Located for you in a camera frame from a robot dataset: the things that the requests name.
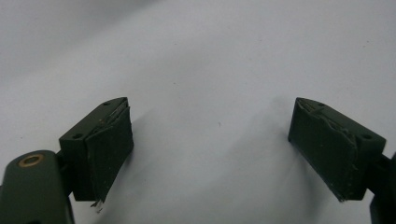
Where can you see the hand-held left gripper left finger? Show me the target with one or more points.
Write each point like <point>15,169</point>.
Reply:
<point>99,152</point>

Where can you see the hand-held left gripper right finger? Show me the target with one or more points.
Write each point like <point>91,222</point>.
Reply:
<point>330,149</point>

